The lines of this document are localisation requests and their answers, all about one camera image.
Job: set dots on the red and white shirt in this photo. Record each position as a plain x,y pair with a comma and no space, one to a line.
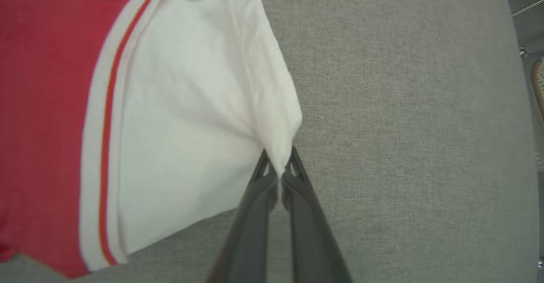
170,104

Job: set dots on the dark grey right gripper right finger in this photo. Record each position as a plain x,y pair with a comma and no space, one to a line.
314,240

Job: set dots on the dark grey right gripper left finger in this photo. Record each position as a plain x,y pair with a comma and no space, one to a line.
246,240

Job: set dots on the thin metal rod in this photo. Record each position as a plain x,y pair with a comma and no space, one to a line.
527,7

